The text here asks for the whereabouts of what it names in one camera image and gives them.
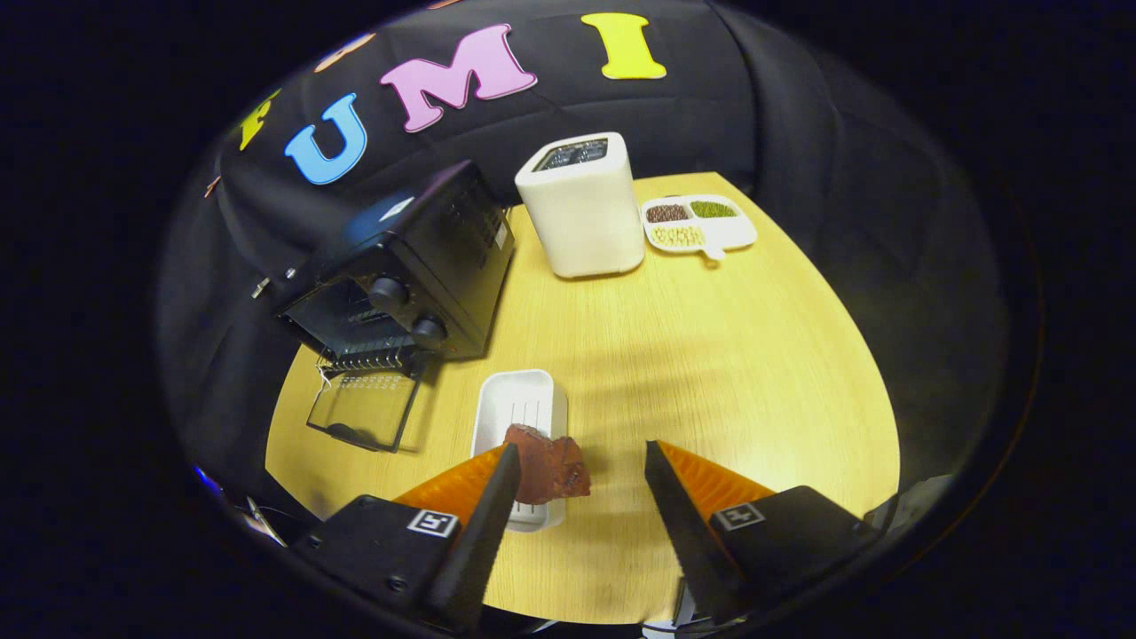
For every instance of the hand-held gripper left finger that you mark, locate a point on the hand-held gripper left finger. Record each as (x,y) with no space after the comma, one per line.
(484,532)

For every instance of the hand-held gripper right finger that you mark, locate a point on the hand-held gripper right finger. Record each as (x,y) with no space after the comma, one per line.
(688,532)

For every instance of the red meat slice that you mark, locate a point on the red meat slice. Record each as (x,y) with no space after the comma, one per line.
(550,466)

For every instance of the black toaster oven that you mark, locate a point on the black toaster oven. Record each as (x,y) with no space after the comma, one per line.
(453,257)

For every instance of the white toaster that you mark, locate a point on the white toaster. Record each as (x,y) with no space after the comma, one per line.
(586,222)

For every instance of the white ribbed tray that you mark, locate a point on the white ribbed tray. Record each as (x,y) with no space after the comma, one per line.
(519,399)

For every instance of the white divided dish with beans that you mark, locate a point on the white divided dish with beans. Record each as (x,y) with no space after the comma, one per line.
(732,232)

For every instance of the metal clip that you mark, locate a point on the metal clip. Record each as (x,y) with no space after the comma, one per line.
(260,286)

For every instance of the black backdrop cloth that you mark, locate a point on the black backdrop cloth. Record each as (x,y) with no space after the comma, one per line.
(843,222)

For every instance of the pink clip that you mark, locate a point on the pink clip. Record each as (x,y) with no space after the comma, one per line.
(211,186)

